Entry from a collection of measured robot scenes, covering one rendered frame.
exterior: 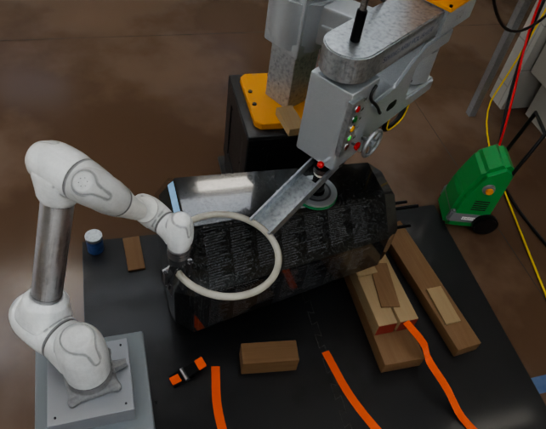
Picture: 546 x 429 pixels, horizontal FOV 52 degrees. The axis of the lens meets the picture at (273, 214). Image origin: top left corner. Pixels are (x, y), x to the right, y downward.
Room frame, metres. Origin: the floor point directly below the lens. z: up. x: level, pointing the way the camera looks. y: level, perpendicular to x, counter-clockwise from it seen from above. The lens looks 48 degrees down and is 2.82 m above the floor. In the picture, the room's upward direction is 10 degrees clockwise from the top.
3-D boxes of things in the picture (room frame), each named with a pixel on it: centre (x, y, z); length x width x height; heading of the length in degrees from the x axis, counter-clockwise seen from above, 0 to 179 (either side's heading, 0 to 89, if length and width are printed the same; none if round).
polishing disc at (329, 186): (2.00, -0.19, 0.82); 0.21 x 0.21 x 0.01
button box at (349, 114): (1.87, -0.25, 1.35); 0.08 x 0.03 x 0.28; 146
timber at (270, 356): (1.45, -0.11, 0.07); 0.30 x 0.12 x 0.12; 105
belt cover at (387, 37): (2.29, -0.39, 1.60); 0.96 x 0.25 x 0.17; 146
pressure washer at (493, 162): (2.85, -1.33, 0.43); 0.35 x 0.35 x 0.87; 6
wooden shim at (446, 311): (1.97, -1.09, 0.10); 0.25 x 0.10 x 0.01; 25
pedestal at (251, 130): (2.79, 0.04, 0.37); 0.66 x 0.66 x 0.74; 21
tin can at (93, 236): (1.98, 1.02, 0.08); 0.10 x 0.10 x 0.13
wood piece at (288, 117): (2.54, 0.00, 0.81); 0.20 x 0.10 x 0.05; 29
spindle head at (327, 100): (2.06, -0.24, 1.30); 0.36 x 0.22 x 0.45; 146
